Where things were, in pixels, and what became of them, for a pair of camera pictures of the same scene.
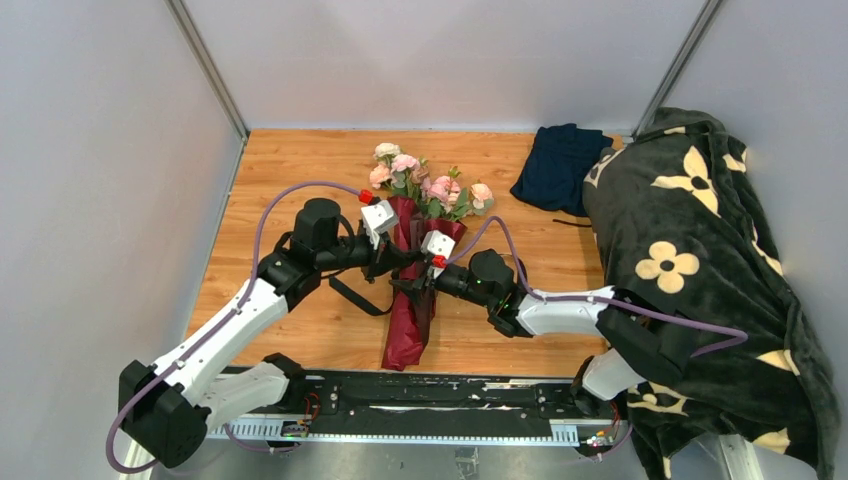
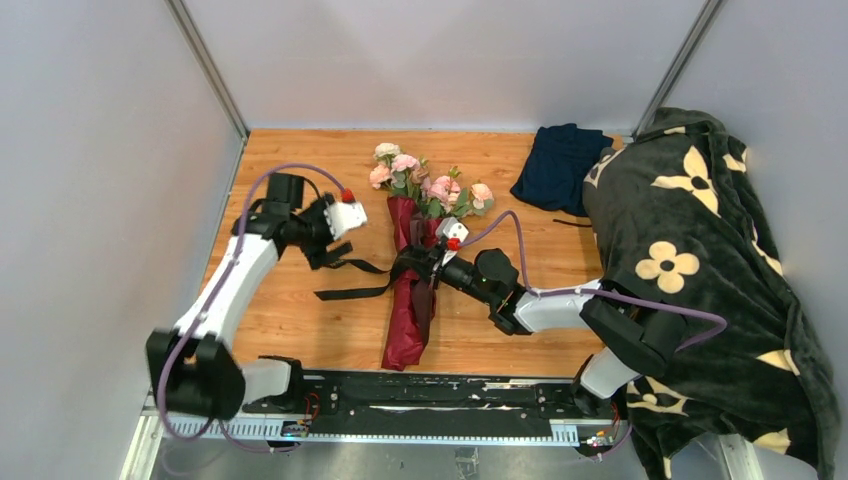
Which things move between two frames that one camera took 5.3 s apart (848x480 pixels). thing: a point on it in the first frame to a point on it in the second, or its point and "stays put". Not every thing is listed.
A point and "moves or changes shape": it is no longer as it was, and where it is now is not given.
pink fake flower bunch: [439, 196] stays put
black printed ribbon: [359, 300] moves or changes shape
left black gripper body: [357, 252] to [314, 234]
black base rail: [395, 406] stays put
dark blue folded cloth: [554, 171] stays put
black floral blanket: [678, 228] stays put
